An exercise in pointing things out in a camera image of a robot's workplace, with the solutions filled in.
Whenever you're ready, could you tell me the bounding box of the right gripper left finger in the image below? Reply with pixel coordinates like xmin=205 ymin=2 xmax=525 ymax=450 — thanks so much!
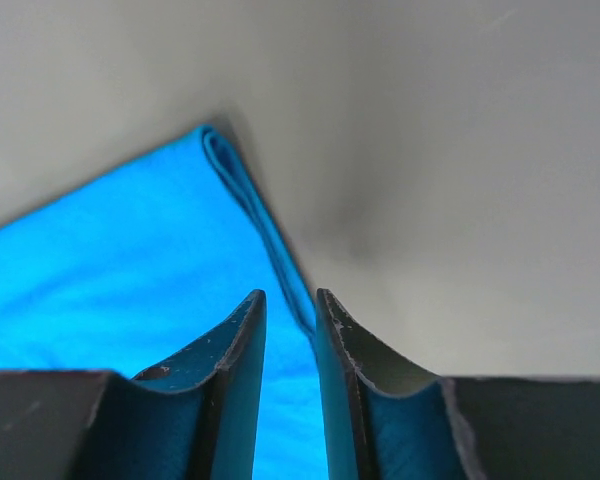
xmin=0 ymin=290 xmax=266 ymax=479

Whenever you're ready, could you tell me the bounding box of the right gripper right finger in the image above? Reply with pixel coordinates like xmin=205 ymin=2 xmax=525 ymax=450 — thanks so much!
xmin=315 ymin=289 xmax=600 ymax=479

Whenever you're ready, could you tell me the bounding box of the blue t shirt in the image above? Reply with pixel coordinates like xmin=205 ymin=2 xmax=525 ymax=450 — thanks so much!
xmin=0 ymin=125 xmax=328 ymax=479

